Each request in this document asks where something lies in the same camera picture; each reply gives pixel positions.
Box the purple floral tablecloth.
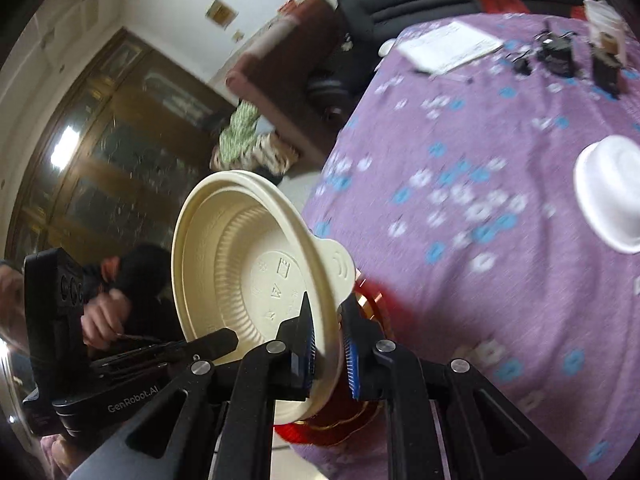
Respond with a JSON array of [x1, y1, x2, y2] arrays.
[[304, 14, 639, 479]]

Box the operator left hand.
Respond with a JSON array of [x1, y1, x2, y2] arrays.
[[40, 434, 90, 479]]

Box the brown and pink armchair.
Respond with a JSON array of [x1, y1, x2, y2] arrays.
[[224, 0, 362, 166]]

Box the small black adapter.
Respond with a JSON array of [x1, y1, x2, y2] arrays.
[[512, 56, 532, 77]]

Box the white plastic bowl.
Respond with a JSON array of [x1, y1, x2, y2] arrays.
[[574, 136, 640, 255]]

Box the white paper sheet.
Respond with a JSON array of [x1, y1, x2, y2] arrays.
[[397, 21, 503, 75]]

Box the dark wooden glass cabinet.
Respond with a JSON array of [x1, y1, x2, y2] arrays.
[[1, 28, 234, 263]]

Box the green patterned cloth pile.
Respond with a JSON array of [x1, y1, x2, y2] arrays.
[[209, 101, 299, 177]]

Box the electric motor with foam roller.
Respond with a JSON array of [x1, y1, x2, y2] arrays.
[[590, 32, 623, 100]]

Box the electric motor with wires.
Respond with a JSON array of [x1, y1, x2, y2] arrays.
[[535, 30, 576, 78]]

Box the red gold-rimmed glass plate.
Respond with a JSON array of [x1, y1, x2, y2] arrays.
[[273, 272, 396, 448]]

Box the red plastic bag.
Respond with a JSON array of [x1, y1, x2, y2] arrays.
[[480, 0, 529, 14]]

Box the cream plastic bowl with handles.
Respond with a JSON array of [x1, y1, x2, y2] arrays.
[[171, 170, 356, 425]]

